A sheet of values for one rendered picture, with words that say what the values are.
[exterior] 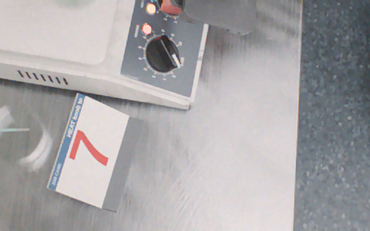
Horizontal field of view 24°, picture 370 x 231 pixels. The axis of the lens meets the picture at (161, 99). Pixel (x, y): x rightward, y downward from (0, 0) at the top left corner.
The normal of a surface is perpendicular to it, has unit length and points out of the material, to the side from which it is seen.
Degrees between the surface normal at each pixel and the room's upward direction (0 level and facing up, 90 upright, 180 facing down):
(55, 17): 0
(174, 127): 0
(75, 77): 90
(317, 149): 0
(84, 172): 40
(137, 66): 30
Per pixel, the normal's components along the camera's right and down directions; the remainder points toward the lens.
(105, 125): 0.58, -0.05
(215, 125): -0.04, -0.28
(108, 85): -0.18, 0.95
